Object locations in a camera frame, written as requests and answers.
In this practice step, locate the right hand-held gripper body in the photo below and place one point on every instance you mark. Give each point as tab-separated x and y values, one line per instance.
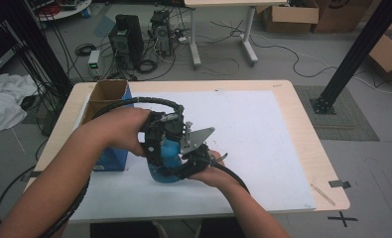
196	158

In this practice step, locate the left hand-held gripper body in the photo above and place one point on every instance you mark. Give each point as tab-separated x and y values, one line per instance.
165	125

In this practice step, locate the blue detergent bottle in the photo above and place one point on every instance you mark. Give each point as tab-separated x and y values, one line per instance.
170	155

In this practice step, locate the blue cardboard box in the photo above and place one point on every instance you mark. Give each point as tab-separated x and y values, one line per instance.
109	91

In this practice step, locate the person's right hand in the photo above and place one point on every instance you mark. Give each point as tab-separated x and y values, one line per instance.
213	177

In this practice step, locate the person's left hand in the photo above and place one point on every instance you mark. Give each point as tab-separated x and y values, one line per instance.
125	129

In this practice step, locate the white board mat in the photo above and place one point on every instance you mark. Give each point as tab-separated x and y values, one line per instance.
249	148

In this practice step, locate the open computer case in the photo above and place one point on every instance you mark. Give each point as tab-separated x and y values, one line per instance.
161	31

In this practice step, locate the small white power supply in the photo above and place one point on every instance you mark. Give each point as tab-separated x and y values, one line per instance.
94	59

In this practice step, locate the black computer tower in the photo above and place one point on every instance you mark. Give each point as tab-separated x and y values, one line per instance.
127	33

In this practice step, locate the thin wooden stick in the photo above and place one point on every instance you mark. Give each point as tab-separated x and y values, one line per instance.
326	196

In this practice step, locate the white desk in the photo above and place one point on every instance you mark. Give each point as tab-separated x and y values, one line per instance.
230	2

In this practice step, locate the black tape piece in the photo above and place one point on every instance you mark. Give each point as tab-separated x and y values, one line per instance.
339	184

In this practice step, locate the round white table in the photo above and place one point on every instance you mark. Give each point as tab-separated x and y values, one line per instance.
67	13

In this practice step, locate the white cloth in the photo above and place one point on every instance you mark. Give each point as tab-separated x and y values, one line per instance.
5	99

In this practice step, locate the grey floor mat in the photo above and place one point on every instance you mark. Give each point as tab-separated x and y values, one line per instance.
355	122

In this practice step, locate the open brown cardboard box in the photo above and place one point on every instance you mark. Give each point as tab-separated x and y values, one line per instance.
387	54

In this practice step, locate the black metal frame post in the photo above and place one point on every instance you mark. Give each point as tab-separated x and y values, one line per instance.
43	49
359	49

